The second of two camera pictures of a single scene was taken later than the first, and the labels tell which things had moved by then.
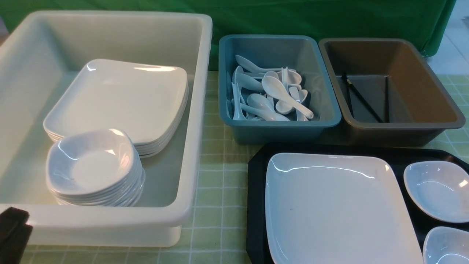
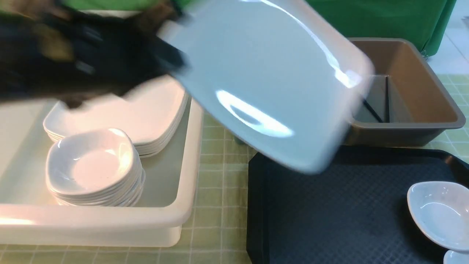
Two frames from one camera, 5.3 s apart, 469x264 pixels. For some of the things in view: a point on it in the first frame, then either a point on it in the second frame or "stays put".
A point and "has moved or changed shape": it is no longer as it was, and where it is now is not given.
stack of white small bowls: [100, 168] stays put
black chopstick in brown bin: [362, 99] stays put
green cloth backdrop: [425, 21] stays put
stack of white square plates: [147, 101] stays put
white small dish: [440, 188] to [440, 210]
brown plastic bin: [386, 94] stays put
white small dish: [443, 245] has moved or changed shape
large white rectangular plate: [329, 208] to [282, 77]
